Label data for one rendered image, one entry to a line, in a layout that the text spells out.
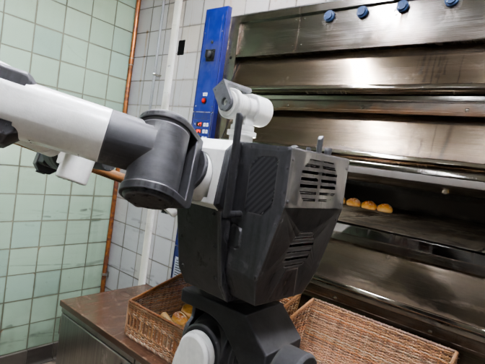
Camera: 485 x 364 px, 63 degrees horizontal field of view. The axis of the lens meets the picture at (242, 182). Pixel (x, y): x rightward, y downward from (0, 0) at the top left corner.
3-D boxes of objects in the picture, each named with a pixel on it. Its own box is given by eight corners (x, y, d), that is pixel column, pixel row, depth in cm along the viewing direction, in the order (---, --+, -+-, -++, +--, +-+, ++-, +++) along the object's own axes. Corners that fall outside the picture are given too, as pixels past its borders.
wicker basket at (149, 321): (201, 310, 204) (208, 257, 203) (294, 354, 170) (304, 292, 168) (120, 334, 166) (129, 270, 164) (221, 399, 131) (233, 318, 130)
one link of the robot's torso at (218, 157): (344, 305, 85) (369, 140, 83) (237, 344, 60) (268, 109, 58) (243, 267, 105) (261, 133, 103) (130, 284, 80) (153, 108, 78)
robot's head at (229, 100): (266, 113, 84) (255, 84, 86) (239, 105, 77) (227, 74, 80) (246, 129, 87) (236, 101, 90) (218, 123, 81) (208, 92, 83)
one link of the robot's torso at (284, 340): (315, 402, 78) (328, 315, 77) (280, 432, 68) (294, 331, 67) (212, 347, 95) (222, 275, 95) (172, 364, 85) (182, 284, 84)
